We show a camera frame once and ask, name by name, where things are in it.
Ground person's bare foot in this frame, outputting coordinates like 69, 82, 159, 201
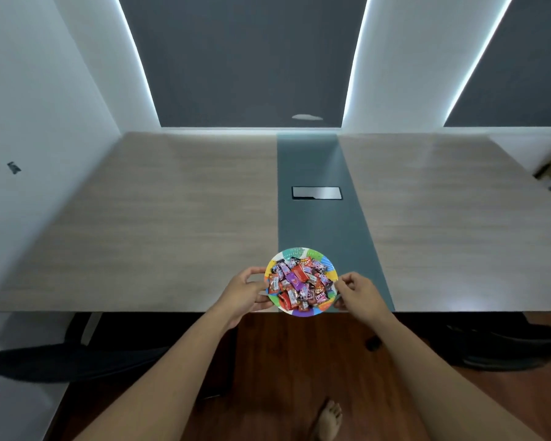
311, 399, 343, 441

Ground person's left forearm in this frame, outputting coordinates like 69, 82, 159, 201
73, 307, 239, 441

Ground pile of wrapped candies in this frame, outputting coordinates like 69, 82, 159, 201
268, 256, 335, 312

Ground person's left hand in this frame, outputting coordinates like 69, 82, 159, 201
210, 266, 275, 330

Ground colourful paper plate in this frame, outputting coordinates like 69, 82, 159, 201
264, 247, 339, 318

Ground person's right forearm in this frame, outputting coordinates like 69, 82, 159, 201
366, 311, 545, 441

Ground black office chair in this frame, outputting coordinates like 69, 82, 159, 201
434, 311, 551, 372
0, 312, 171, 384

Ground person's right hand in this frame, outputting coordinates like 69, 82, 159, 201
333, 272, 392, 326

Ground black table cable hatch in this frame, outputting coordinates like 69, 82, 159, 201
291, 186, 343, 201

